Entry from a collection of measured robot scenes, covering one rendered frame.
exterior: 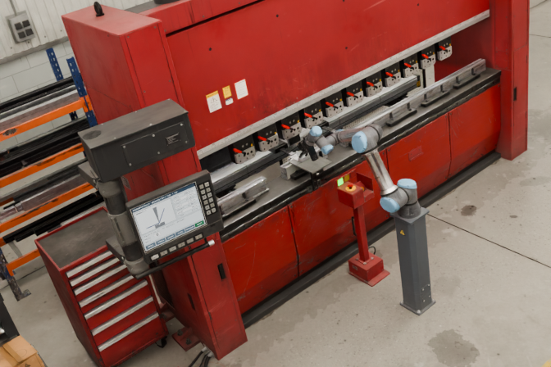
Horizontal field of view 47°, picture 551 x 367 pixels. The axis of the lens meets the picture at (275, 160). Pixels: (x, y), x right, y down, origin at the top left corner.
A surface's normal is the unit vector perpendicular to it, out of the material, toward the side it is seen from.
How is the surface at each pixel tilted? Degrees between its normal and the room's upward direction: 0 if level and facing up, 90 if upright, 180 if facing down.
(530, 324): 0
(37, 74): 90
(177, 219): 90
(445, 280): 0
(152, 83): 90
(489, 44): 90
